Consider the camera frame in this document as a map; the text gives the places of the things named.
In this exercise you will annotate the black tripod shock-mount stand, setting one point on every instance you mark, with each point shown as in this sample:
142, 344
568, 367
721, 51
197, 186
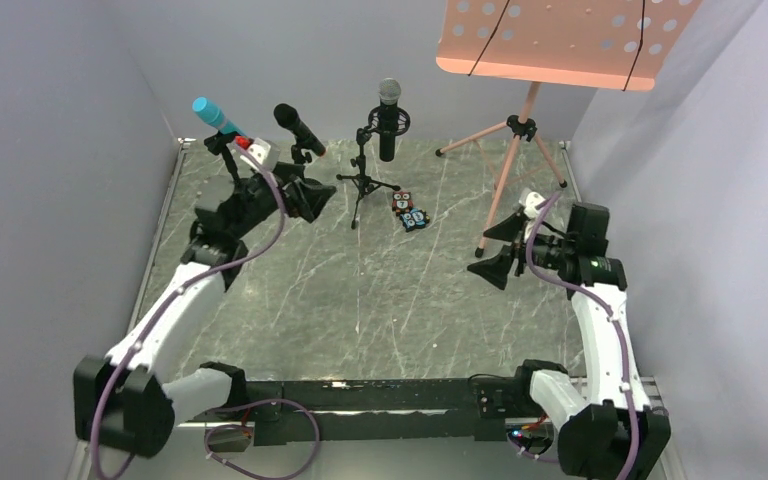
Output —
364, 183

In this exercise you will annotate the blue microphone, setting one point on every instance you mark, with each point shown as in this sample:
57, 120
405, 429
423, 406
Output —
212, 115

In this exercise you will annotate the pink music stand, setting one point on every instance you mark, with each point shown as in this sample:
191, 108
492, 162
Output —
618, 45

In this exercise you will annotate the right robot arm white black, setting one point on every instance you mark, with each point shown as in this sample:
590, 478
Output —
608, 429

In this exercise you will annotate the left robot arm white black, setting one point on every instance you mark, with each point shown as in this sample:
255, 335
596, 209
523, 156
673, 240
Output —
126, 400

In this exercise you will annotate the glitter black microphone silver head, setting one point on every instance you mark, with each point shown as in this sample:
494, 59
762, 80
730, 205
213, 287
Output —
388, 115

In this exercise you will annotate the lower small colourful toy block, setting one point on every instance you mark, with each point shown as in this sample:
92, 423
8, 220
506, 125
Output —
415, 219

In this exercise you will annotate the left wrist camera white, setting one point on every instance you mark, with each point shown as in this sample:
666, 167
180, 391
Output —
254, 151

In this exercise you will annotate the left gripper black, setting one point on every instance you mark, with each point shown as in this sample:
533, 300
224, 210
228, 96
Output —
290, 192

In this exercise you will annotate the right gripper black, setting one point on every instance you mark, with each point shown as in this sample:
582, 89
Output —
517, 247

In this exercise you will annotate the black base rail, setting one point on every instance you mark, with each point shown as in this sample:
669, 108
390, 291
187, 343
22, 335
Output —
482, 407

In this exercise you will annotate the black round-base mic stand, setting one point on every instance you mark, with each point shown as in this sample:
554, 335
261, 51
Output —
301, 156
219, 145

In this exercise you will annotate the black microphone orange end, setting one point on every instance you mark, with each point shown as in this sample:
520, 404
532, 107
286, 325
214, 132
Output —
288, 118

